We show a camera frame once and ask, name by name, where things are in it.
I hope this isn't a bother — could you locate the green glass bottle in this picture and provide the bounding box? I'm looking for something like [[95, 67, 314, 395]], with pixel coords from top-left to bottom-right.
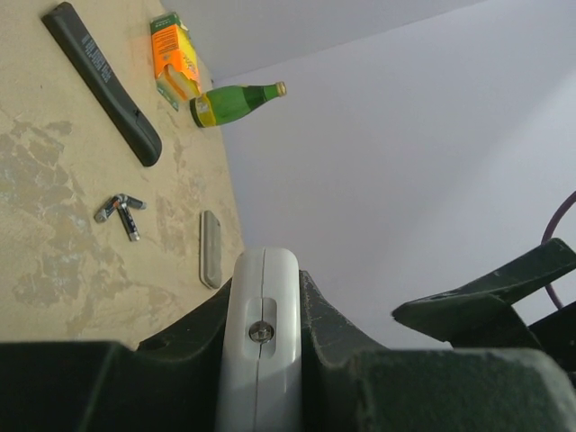
[[189, 81, 286, 128]]

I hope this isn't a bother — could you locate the black AAA battery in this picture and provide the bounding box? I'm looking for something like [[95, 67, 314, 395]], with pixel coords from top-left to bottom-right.
[[94, 195, 122, 223], [117, 202, 140, 242], [117, 193, 147, 210]]

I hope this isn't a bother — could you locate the black remote control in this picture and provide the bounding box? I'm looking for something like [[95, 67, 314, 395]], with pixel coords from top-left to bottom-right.
[[41, 2, 163, 167]]

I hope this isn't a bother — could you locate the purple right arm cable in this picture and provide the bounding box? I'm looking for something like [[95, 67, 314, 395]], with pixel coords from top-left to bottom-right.
[[541, 189, 576, 311]]

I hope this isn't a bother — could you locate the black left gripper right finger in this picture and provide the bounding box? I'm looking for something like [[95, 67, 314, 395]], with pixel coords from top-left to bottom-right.
[[300, 271, 575, 431]]

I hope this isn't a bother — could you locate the white remote control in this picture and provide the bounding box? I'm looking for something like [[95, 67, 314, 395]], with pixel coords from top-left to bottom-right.
[[214, 247, 303, 431]]

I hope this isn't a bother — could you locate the yellow orange sponge pack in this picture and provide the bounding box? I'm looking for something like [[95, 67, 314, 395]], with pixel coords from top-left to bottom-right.
[[149, 12, 202, 112]]

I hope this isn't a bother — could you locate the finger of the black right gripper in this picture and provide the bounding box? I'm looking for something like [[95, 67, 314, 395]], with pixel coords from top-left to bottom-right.
[[392, 238, 575, 349]]

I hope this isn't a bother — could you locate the grey remote control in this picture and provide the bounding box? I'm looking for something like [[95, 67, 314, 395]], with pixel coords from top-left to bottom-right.
[[199, 211, 221, 290]]

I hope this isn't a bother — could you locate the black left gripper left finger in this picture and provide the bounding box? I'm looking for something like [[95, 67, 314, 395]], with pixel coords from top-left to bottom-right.
[[1, 283, 230, 431]]

